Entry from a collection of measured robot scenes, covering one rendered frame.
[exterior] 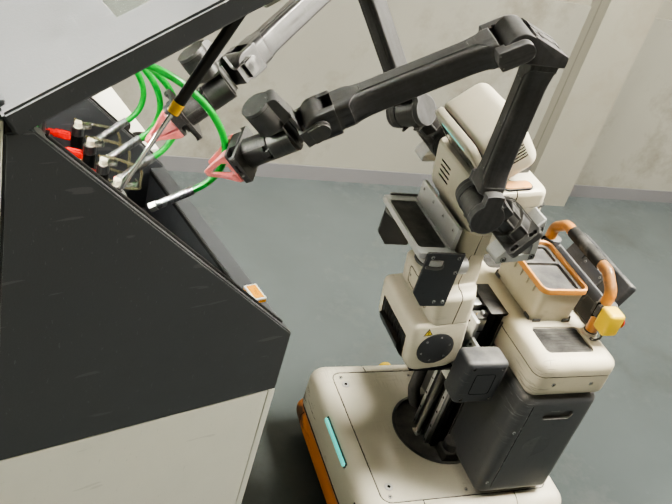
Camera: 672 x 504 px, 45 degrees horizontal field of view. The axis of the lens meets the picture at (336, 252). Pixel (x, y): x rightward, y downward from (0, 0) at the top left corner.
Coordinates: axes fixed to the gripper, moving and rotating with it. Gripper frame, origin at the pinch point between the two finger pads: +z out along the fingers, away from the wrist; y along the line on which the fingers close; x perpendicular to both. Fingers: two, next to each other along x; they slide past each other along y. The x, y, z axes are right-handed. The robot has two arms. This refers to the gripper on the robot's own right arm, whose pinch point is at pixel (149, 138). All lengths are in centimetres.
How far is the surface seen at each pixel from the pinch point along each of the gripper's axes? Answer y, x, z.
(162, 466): -45, 36, 36
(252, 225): -143, -148, 32
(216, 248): -32.1, 0.0, 5.8
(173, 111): 19.8, 34.6, -14.9
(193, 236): -31.2, -7.7, 10.2
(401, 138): -183, -193, -47
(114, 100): -18, -63, 17
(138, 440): -33, 37, 33
